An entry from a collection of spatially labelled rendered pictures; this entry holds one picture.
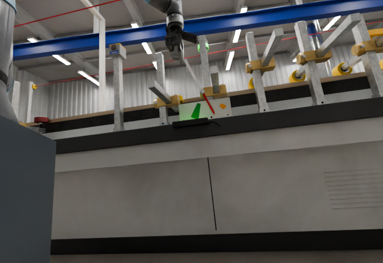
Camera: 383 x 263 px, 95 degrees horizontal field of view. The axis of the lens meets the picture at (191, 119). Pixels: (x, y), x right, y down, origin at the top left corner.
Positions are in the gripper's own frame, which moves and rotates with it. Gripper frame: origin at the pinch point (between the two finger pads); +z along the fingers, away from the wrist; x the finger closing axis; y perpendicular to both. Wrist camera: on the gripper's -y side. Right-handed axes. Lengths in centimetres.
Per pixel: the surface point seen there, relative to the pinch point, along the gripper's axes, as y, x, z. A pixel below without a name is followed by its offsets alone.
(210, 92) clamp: -12.2, -5.3, 16.4
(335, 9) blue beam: -293, -300, -233
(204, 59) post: -10.9, -6.0, -2.6
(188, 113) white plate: -0.2, -5.4, 25.9
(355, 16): -65, 18, 5
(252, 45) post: -36.3, -6.0, -5.6
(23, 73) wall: 813, -514, -371
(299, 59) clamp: -57, -6, 6
